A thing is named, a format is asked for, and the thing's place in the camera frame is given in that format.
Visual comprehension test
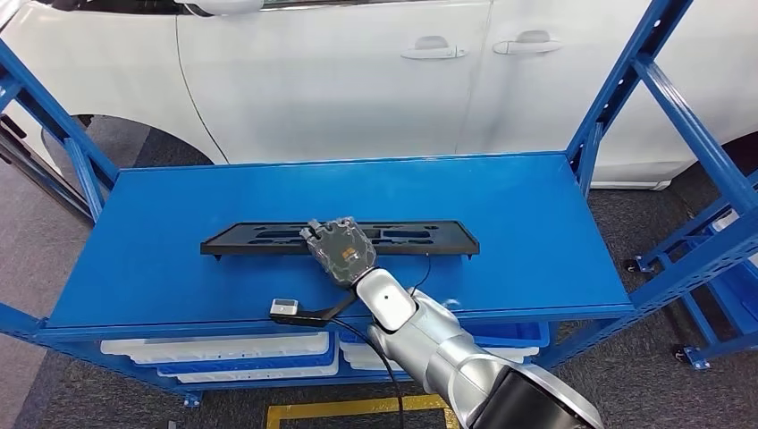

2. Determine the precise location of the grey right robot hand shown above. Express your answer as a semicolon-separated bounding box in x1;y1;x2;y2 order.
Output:
299;215;379;290

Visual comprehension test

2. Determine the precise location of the black plastic plate frame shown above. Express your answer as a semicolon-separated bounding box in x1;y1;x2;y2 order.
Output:
199;220;481;262

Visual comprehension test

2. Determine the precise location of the blue metal shelf rack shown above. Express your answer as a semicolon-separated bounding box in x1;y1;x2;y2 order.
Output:
0;0;758;409

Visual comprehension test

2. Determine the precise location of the blue plastic bin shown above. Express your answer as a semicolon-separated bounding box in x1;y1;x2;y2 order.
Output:
338;321;552;349
139;346;339;377

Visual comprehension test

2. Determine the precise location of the white car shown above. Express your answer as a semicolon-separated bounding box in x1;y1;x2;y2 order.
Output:
0;0;758;192

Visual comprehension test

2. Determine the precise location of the large white plastic bin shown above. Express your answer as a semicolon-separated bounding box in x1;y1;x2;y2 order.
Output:
713;208;758;265

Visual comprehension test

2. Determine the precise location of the blue rack with casters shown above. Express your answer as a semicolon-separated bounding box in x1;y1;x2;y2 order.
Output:
624;195;758;371

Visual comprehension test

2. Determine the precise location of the thin black cable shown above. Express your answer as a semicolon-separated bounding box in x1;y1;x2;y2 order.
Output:
409;254;434;298

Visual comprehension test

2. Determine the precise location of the black camera cable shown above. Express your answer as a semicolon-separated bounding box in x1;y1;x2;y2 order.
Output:
331;318;407;429

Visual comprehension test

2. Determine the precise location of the black metal frame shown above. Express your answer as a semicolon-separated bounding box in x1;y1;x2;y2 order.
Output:
0;115;96;223

